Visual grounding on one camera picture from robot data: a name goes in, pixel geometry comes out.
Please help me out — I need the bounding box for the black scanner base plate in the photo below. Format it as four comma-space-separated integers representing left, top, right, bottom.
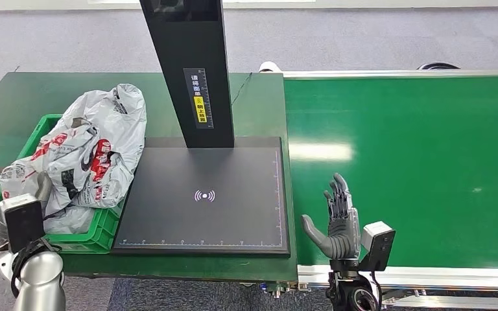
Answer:
112, 136, 291, 257

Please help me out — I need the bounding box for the large white mailer red print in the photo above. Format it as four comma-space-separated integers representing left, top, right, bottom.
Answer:
53, 84, 148, 209

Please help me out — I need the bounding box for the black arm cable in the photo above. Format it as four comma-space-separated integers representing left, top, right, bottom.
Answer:
10, 238, 63, 298
370, 270, 384, 303

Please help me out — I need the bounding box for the black scanner column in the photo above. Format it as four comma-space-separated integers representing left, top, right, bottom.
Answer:
139, 0, 235, 149

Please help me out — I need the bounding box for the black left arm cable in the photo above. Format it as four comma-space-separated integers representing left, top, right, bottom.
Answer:
10, 238, 63, 298

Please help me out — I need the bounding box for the black round object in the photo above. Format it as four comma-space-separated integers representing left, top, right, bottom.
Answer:
416, 62, 461, 71

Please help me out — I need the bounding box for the green plastic crate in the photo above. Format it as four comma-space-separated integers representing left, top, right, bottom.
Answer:
0, 113, 125, 255

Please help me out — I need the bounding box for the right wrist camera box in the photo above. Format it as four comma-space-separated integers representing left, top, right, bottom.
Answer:
361, 221, 397, 272

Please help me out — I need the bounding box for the metal connector bracket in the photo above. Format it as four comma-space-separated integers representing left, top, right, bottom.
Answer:
259, 281, 312, 299

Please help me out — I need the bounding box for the white poly mailer with red line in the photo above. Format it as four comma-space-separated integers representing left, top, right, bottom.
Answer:
0, 117, 104, 216

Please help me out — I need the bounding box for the small white mailer bag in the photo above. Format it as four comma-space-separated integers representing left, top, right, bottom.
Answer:
42, 205, 101, 235

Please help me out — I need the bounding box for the green conveyor belt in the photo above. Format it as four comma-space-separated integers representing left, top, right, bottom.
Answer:
284, 76, 498, 269

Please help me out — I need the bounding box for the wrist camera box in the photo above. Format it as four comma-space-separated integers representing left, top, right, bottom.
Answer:
361, 221, 397, 272
0, 194, 46, 254

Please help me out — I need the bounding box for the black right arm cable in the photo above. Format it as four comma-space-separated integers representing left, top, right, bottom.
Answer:
370, 270, 384, 303

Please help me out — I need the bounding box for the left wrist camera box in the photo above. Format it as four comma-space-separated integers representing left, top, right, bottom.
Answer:
0, 194, 46, 254

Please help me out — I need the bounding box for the aluminium conveyor frame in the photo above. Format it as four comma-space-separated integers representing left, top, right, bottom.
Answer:
281, 69, 498, 308

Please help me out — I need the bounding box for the thin black wire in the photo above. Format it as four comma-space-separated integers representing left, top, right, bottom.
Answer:
231, 73, 254, 106

